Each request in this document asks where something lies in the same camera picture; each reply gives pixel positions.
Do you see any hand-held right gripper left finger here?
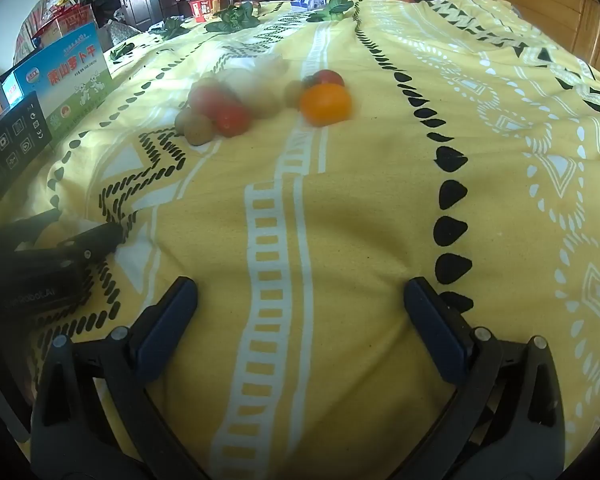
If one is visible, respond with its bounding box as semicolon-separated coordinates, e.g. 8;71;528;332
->
30;276;211;480

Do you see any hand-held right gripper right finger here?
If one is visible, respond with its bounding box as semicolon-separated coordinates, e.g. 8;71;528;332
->
391;276;566;480

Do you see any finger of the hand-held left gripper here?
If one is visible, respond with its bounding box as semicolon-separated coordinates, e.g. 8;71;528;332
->
10;221;126;267
0;207;63;252

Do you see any orange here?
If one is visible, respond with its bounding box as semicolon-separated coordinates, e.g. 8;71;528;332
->
299;82;353;127

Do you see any black box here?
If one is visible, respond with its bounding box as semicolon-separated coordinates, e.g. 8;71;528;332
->
0;91;53;171

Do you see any yellow patterned blanket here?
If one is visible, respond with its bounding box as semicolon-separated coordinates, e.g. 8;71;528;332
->
0;0;600;480

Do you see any blue and green carton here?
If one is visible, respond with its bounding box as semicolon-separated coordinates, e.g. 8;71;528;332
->
0;22;115;147

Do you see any red cherry tomato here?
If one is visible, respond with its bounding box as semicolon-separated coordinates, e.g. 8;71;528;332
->
305;69;346;89
187;82;231;116
215;102;253;138

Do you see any plastic bag with red packets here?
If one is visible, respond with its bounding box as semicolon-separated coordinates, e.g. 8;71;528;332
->
30;0;98;43

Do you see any clear plastic bag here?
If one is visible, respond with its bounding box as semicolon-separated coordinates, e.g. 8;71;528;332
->
215;55;291;118

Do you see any red instant noodle cup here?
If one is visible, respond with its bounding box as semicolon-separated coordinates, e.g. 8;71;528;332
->
189;0;225;23

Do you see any light wooden cabinet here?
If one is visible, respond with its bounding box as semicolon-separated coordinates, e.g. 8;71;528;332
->
485;0;600;86

